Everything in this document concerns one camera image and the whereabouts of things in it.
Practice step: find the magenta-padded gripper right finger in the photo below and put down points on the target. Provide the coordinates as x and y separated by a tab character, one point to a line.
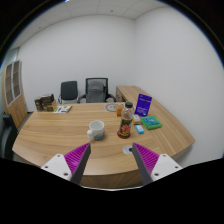
146	158

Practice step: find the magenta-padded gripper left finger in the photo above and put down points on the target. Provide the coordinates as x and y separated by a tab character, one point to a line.
77	159

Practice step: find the clear black-capped drink bottle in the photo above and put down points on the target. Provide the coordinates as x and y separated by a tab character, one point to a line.
126	121

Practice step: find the small blue box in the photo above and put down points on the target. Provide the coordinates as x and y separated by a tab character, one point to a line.
140	129

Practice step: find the white mug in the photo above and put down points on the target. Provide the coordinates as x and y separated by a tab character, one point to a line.
96	130

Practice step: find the flat round red coaster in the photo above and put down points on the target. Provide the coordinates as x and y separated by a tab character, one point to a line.
119	136

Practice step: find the green folded cloth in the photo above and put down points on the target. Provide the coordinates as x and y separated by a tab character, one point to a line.
151	122

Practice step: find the small yellow-brown box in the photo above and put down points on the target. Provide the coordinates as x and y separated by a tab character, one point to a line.
137	119

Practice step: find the white and green leaflet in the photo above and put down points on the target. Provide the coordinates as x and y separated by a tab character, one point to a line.
62	109

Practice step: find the purple standing sign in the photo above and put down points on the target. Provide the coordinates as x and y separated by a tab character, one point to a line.
143	105

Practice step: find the orange box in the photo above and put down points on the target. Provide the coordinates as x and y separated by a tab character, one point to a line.
119	110

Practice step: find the round grey disc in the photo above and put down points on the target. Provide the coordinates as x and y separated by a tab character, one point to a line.
111	107

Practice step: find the large dark brown box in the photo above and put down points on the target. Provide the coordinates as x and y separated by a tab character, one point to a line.
49	102

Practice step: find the small dark brown box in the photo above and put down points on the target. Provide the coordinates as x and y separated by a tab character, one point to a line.
38	104

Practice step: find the wooden side desk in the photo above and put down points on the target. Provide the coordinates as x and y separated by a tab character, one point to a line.
128	92

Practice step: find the black office chair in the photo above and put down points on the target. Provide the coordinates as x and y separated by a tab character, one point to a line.
68	90

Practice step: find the grey mesh-back office chair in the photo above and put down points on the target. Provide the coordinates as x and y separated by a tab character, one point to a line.
96	90

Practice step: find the black leather sofa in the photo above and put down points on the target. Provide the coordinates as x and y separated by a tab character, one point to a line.
6	136

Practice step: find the wooden cabinet with glass doors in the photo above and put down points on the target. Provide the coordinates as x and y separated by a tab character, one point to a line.
15	96

